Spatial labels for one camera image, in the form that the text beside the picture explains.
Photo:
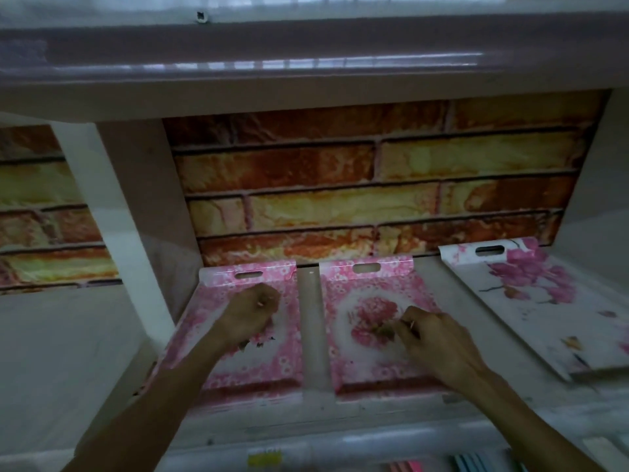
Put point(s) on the person's right hand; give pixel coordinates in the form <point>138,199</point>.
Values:
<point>442,349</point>

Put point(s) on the person's left hand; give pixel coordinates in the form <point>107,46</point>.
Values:
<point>245,314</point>

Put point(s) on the stack of pink floral trays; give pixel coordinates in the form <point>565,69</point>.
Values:
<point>282,309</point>

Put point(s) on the white orchid print tray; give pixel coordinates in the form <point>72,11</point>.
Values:
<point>540,314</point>

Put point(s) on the pink peony print tray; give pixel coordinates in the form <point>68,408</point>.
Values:
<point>354,290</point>

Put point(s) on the person's left forearm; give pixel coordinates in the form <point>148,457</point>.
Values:
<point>157,408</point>

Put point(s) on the person's right forearm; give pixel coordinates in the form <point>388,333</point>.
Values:
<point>521,427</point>

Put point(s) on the blue plastic scoop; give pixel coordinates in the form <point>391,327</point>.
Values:
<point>472,464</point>

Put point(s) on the pink plastic scoop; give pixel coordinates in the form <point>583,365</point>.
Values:
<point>405,467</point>

